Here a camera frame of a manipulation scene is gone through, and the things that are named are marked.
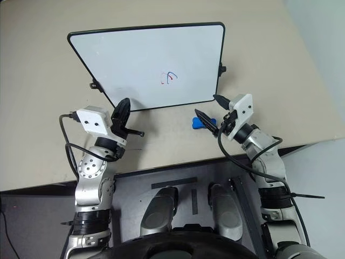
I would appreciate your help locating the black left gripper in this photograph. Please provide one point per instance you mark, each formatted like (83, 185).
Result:
(120, 124)

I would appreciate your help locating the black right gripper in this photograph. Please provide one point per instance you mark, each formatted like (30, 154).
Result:
(227, 121)

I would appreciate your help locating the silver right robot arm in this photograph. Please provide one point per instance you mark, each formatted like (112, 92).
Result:
(269, 162)

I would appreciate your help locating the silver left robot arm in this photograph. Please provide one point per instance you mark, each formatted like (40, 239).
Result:
(90, 167)

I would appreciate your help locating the blue eraser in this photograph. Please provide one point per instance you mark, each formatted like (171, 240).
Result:
(196, 123)

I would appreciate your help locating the grey right robot foot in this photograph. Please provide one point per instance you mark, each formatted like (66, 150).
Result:
(225, 210)

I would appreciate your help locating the grey robot foot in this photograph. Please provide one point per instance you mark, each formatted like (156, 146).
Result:
(225, 210)
(159, 210)

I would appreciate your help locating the grey left robot foot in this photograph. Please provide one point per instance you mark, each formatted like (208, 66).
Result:
(159, 210)

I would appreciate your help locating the dark rounded robot torso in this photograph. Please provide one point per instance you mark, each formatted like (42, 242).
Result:
(186, 245)

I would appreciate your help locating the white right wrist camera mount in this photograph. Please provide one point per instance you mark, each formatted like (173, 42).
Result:
(242, 106)

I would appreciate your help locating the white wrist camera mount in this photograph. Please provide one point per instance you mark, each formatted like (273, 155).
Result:
(93, 121)
(242, 106)

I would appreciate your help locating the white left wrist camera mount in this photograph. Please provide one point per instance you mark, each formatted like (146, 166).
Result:
(93, 121)

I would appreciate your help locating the white board with black frame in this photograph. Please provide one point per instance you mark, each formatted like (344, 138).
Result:
(151, 62)

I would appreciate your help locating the dark metal table rail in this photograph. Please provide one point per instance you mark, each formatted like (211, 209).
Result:
(249, 215)

